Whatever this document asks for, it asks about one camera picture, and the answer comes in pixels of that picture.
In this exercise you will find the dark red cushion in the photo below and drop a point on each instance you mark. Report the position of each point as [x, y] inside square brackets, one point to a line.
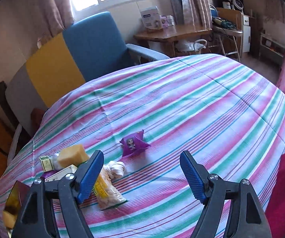
[37, 118]

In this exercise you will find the yellow sponge block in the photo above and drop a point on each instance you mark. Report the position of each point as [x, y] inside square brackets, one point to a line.
[75, 155]

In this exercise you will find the tricolour armchair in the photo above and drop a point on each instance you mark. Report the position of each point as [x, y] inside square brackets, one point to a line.
[87, 50]

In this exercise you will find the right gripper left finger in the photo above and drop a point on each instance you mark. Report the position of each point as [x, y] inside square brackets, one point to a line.
[87, 174]

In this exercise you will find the wooden side table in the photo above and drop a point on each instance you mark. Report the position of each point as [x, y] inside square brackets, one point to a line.
[170, 35]

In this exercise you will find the white appliance box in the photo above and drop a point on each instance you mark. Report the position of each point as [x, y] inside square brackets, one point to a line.
[151, 19]

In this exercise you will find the white plastic bag ball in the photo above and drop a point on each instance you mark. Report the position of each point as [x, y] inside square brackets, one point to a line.
[55, 162]

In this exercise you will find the white rectangular box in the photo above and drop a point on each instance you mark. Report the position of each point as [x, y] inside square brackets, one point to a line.
[59, 175]

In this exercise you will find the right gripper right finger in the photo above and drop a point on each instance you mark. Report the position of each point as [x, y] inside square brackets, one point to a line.
[197, 177]

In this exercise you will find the yellow sponge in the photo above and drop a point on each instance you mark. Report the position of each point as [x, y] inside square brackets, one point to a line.
[9, 219]

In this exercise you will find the weidan snack bag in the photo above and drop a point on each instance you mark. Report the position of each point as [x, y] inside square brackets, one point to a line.
[107, 195]

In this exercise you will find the gold tin box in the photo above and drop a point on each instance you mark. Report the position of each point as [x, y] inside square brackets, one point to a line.
[16, 197]

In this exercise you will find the cream bandage roll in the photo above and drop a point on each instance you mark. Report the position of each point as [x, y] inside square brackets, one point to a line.
[115, 169]

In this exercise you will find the pink curtain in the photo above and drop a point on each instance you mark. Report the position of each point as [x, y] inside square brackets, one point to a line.
[192, 12]

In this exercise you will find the small green white box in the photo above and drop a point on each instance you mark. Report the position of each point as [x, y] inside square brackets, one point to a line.
[46, 163]

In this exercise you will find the striped bed sheet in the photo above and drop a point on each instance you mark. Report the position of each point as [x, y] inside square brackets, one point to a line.
[230, 118]

